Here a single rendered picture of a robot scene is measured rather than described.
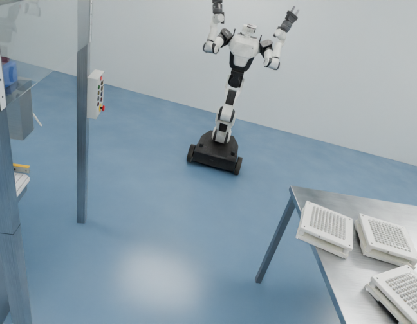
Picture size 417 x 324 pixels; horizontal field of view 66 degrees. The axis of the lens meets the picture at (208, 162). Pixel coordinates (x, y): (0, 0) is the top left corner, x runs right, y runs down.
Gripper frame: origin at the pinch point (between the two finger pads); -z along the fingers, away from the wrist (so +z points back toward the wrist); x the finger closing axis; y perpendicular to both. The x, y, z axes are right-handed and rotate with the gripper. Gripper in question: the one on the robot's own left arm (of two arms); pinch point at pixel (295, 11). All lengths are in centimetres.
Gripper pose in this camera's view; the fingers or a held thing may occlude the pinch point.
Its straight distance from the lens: 321.8
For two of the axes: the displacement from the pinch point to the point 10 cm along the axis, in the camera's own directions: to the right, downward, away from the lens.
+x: -7.8, -3.2, -5.5
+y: -3.9, -4.4, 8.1
